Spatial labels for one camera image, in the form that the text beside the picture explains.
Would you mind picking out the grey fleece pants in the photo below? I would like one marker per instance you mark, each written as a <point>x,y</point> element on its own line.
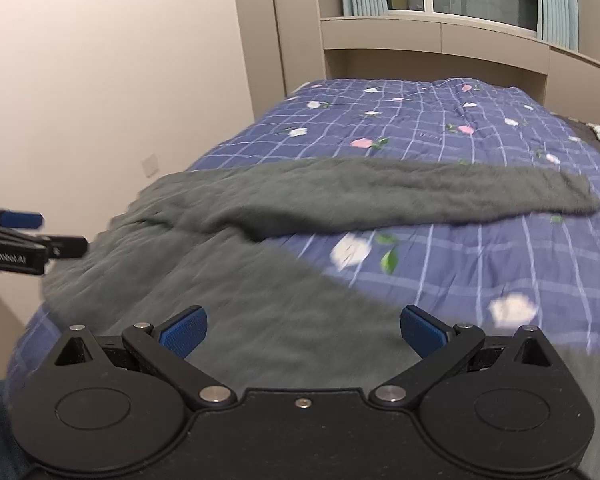
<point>523,407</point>

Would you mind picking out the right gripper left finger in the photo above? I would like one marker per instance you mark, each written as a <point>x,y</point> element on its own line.
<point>162,351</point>

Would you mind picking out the beige built-in cabinet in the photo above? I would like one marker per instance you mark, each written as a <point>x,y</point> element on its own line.
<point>288,43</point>

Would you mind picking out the light blue right curtain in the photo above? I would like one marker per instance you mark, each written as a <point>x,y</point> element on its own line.
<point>559,23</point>

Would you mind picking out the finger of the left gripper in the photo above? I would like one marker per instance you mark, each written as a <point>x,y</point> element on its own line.
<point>11,219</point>
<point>64,247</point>

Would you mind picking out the white wall socket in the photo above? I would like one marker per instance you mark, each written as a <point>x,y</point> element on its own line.
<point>150,166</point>

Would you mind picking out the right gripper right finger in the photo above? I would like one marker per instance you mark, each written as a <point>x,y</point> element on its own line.
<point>443,350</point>

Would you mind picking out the blue checked floral quilt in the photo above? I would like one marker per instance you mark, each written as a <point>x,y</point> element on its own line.
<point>207,237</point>

